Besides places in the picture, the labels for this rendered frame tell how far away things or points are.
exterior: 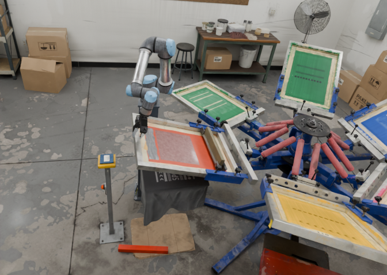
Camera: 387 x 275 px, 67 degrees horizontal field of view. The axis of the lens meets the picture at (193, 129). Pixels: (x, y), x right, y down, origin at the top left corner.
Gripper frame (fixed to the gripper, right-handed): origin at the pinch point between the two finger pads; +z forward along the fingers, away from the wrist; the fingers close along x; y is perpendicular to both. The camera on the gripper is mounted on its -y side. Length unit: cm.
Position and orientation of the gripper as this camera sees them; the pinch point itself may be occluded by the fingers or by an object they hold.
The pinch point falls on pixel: (137, 137)
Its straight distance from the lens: 207.8
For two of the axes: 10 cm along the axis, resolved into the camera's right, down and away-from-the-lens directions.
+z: -3.7, 7.8, 5.0
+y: -2.3, -6.0, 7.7
